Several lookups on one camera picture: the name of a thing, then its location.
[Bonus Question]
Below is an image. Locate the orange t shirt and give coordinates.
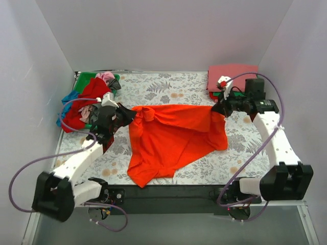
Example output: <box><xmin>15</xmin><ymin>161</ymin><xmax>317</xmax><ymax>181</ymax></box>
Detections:
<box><xmin>127</xmin><ymin>105</ymin><xmax>228</xmax><ymax>188</ymax></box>

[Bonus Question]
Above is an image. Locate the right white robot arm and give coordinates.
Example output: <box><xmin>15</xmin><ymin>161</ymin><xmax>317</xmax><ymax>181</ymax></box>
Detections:
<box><xmin>212</xmin><ymin>76</ymin><xmax>314</xmax><ymax>203</ymax></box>

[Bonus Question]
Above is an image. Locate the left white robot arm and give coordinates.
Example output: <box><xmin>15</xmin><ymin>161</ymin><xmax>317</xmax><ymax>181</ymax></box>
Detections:
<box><xmin>32</xmin><ymin>104</ymin><xmax>136</xmax><ymax>222</ymax></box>

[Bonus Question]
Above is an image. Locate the folded pink t shirt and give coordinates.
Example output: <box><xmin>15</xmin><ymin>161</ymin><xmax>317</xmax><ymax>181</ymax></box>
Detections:
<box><xmin>207</xmin><ymin>64</ymin><xmax>259</xmax><ymax>92</ymax></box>

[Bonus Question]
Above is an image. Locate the red crumpled t shirt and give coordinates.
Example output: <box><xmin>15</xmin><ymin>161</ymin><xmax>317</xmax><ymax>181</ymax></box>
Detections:
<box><xmin>62</xmin><ymin>78</ymin><xmax>111</xmax><ymax>130</ymax></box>

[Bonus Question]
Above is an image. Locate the grey crumpled t shirt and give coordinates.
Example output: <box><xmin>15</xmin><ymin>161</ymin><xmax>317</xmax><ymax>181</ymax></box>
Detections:
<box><xmin>107</xmin><ymin>78</ymin><xmax>122</xmax><ymax>90</ymax></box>

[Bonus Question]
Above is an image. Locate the pink crumpled t shirt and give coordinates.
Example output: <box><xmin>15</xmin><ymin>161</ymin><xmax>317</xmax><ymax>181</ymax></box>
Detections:
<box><xmin>95</xmin><ymin>71</ymin><xmax>115</xmax><ymax>82</ymax></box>

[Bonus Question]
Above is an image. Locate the blue crumpled t shirt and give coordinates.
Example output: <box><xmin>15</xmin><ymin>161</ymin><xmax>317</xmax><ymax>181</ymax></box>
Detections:
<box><xmin>56</xmin><ymin>90</ymin><xmax>79</xmax><ymax>127</ymax></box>

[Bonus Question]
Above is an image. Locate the green plastic bin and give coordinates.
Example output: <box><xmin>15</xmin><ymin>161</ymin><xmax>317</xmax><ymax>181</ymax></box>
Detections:
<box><xmin>73</xmin><ymin>72</ymin><xmax>120</xmax><ymax>129</ymax></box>

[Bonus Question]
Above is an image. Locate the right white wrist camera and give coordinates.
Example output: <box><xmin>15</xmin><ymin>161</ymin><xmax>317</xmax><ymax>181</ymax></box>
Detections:
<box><xmin>217</xmin><ymin>76</ymin><xmax>233</xmax><ymax>102</ymax></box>

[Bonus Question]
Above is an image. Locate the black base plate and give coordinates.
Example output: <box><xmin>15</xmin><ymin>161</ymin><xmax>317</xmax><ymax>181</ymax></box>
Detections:
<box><xmin>104</xmin><ymin>185</ymin><xmax>228</xmax><ymax>215</ymax></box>

